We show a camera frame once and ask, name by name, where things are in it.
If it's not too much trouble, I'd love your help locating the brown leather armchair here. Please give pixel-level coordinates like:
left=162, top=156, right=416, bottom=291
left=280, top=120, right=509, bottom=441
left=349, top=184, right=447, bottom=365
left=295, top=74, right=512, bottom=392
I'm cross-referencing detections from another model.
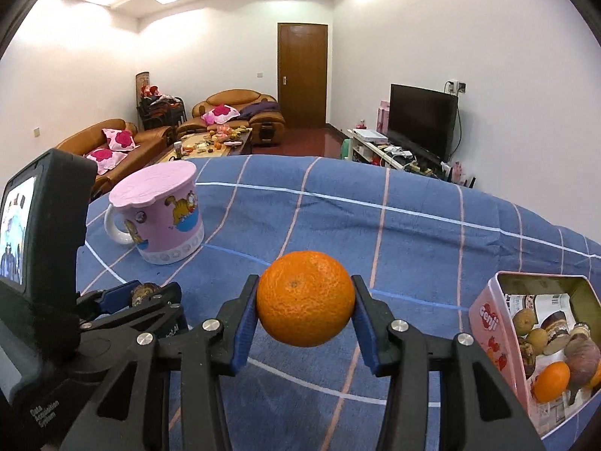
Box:
left=175, top=89, right=285, bottom=145

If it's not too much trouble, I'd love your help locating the black television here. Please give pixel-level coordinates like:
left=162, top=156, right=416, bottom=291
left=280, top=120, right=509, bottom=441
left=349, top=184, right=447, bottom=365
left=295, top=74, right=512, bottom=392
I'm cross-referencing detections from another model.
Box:
left=386, top=83, right=458, bottom=162

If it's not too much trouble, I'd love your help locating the dark brown walnut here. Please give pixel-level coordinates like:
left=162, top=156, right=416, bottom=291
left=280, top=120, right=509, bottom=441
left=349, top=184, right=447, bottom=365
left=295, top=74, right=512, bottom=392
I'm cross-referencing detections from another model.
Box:
left=129, top=283, right=160, bottom=307

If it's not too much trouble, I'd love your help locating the white TV stand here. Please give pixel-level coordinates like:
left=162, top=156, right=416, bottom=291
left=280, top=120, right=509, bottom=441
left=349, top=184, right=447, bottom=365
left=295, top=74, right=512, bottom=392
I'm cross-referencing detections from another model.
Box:
left=340, top=128, right=477, bottom=188

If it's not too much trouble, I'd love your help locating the yellow fruit left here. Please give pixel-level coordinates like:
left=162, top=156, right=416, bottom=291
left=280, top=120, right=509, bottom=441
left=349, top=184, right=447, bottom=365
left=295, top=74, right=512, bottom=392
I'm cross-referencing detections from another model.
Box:
left=525, top=328, right=548, bottom=356

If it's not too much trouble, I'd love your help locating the brown wooden door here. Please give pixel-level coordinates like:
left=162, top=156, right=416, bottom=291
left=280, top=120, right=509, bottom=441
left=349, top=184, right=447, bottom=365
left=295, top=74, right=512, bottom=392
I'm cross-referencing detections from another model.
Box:
left=277, top=23, right=328, bottom=129

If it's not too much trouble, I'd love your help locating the small smooth orange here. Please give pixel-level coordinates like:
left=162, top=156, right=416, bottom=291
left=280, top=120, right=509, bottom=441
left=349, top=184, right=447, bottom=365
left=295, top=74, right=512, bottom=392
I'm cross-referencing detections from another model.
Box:
left=532, top=362, right=571, bottom=403

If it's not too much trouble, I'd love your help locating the cluttered coffee table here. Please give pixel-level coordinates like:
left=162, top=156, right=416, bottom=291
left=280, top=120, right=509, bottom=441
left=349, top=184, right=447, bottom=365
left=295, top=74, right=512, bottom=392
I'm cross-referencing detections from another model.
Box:
left=157, top=127, right=252, bottom=163

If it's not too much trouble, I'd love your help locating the pink cartoon mug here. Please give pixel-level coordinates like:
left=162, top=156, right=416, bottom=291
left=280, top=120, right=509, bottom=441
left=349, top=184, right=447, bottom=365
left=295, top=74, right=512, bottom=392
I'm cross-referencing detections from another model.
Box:
left=104, top=160, right=205, bottom=265

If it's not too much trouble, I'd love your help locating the pink tin box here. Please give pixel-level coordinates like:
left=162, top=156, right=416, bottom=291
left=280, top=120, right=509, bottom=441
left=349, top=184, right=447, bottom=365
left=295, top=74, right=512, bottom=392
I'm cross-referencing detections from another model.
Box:
left=468, top=271, right=600, bottom=447

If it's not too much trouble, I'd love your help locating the small orange behind beet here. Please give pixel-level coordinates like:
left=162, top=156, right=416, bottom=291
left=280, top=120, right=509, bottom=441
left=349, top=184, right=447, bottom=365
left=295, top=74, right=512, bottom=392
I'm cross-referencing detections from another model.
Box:
left=585, top=360, right=601, bottom=390

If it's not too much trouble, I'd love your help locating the black data acquisition screen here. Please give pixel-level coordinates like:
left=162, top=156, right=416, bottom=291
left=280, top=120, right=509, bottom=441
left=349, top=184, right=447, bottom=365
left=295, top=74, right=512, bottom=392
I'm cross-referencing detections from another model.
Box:
left=1, top=149, right=96, bottom=434

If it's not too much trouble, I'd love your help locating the large orange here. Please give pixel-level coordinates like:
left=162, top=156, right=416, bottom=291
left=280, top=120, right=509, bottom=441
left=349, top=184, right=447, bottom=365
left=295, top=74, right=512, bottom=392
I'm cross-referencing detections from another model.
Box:
left=257, top=250, right=355, bottom=347

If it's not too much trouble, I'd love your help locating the small green-yellow fruit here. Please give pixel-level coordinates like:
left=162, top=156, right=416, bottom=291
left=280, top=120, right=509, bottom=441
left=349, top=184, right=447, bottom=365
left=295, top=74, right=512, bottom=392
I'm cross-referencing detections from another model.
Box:
left=512, top=307, right=538, bottom=337

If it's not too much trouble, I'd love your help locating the purple sugarcane piece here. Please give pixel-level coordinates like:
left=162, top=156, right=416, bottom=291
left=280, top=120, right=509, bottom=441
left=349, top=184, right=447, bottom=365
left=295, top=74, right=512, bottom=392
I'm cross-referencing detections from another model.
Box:
left=541, top=310, right=569, bottom=355

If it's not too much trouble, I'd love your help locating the black cluttered shelf rack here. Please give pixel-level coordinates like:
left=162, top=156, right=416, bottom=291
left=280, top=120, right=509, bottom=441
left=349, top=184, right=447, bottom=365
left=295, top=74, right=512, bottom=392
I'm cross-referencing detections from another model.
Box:
left=134, top=71, right=187, bottom=130

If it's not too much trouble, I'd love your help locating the long brown leather sofa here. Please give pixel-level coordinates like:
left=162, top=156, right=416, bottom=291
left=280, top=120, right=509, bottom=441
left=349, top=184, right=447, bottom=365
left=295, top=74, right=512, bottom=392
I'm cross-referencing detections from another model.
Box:
left=57, top=118, right=174, bottom=200

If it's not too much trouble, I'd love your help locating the round purple beet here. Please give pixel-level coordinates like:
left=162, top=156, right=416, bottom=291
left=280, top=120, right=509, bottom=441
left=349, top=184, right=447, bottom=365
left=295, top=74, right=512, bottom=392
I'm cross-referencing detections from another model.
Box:
left=564, top=334, right=600, bottom=405

